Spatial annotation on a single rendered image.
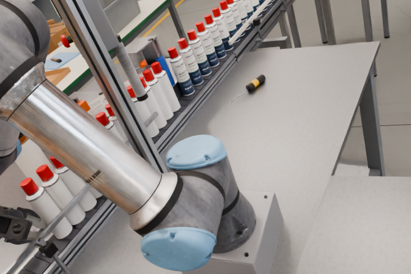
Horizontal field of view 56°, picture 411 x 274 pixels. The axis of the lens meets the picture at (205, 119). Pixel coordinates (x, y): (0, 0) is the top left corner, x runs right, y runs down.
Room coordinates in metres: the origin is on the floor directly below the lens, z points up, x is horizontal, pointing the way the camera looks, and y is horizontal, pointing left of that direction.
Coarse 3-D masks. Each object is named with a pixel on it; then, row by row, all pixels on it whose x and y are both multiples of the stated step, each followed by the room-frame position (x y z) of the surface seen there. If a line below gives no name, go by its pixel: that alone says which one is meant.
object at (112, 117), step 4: (108, 104) 1.15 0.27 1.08; (108, 108) 1.13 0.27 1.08; (108, 112) 1.13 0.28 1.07; (112, 112) 1.13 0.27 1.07; (112, 116) 1.13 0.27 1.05; (112, 120) 1.12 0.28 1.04; (116, 120) 1.12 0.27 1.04; (116, 124) 1.12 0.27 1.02; (120, 128) 1.12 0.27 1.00; (120, 132) 1.12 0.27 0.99; (124, 136) 1.12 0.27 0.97; (124, 140) 1.12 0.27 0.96; (132, 148) 1.12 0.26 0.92
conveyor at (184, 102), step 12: (216, 72) 1.53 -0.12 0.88; (204, 84) 1.45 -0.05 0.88; (180, 96) 1.43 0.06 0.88; (192, 96) 1.40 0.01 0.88; (168, 120) 1.28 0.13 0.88; (48, 240) 0.88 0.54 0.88; (60, 240) 0.86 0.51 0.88; (60, 252) 0.81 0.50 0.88; (36, 264) 0.80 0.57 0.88; (48, 264) 0.78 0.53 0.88
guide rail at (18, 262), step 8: (152, 120) 1.19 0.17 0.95; (128, 144) 1.09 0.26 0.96; (88, 184) 0.95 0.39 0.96; (80, 192) 0.92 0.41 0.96; (72, 200) 0.90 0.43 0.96; (64, 208) 0.88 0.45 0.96; (56, 216) 0.86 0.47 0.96; (64, 216) 0.86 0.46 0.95; (48, 224) 0.84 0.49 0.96; (56, 224) 0.84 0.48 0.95; (48, 232) 0.82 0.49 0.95; (32, 248) 0.78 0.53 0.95; (24, 256) 0.76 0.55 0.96; (16, 264) 0.74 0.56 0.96; (8, 272) 0.72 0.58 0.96
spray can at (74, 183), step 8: (56, 160) 0.94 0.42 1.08; (56, 168) 0.95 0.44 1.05; (64, 168) 0.94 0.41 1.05; (64, 176) 0.93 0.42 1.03; (72, 176) 0.94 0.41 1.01; (72, 184) 0.93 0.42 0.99; (80, 184) 0.94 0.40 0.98; (72, 192) 0.93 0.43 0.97; (88, 192) 0.95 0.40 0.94; (80, 200) 0.93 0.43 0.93; (88, 200) 0.94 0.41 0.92; (96, 200) 0.96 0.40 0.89; (88, 208) 0.93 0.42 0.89
